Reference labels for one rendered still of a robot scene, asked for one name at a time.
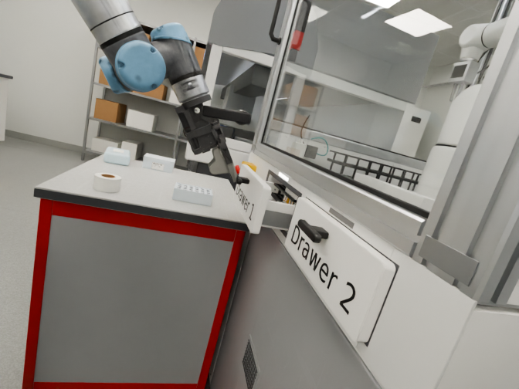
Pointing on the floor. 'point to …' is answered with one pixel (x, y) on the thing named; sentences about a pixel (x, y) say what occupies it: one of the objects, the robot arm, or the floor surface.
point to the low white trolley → (129, 279)
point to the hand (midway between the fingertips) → (235, 174)
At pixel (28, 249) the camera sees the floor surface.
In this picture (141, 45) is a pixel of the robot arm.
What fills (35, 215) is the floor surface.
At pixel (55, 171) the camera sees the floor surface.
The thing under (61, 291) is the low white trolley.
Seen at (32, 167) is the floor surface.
